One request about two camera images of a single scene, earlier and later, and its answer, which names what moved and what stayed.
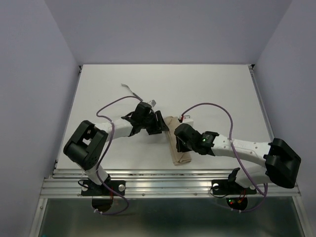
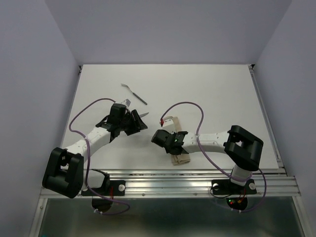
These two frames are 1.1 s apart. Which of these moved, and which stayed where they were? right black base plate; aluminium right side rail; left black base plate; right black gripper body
Moved: right black gripper body
Stayed: aluminium right side rail; right black base plate; left black base plate
